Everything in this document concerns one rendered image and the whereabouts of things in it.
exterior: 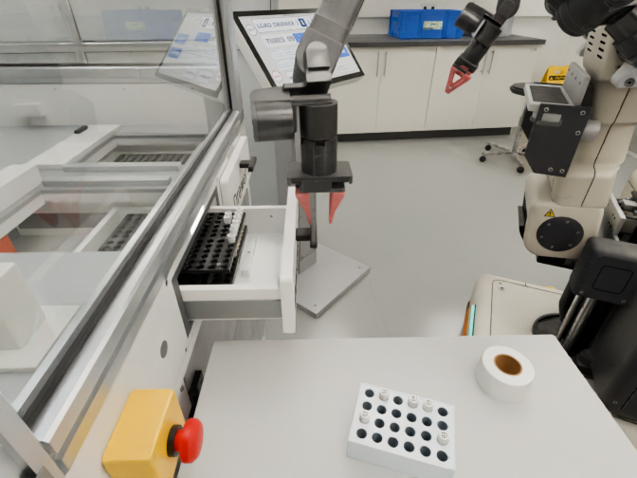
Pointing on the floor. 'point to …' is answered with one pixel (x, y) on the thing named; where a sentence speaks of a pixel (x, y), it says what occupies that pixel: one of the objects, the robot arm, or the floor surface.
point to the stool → (515, 138)
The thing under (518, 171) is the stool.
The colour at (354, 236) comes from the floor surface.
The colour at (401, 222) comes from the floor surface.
